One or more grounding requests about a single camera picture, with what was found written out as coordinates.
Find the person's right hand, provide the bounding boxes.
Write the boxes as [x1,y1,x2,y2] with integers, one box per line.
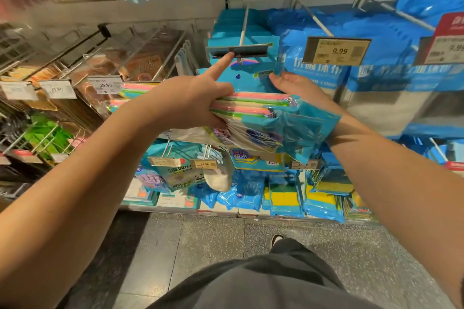
[270,72,342,121]

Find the person's left hand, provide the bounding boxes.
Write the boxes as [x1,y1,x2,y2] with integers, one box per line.
[141,52,237,134]

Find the blue antibacterial cloth packets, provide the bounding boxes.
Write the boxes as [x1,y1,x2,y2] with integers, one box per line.
[268,8,350,94]

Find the person's right forearm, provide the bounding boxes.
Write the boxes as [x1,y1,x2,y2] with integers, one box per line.
[326,112,464,309]

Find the person's grey trousers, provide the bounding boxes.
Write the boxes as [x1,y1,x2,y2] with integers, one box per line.
[148,239,382,309]

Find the yellowish price tag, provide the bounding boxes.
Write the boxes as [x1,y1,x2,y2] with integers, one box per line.
[209,44,271,60]
[303,37,373,68]

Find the hanging brownish packets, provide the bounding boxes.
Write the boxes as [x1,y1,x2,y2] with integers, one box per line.
[0,25,191,119]

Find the metal peg hook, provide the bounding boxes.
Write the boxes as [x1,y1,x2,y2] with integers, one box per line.
[293,1,336,40]
[238,7,250,50]
[355,0,437,32]

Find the pale white price tag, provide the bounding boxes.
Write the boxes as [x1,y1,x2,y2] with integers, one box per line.
[87,75,125,97]
[40,79,78,100]
[0,81,38,102]

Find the pink goods pile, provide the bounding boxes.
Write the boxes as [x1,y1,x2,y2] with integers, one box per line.
[123,168,172,206]

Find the striped sponge packets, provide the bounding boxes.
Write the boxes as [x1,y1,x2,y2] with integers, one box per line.
[312,148,376,221]

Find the blue glove packets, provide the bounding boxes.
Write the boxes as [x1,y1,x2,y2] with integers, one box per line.
[188,169,266,212]

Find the yellow green sponge packets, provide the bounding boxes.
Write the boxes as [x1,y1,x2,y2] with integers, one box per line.
[264,184,343,220]

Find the hanging green packets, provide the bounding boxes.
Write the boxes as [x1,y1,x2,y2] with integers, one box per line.
[22,113,75,163]

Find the red white price tag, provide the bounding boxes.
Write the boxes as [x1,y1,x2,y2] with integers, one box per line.
[417,12,464,66]

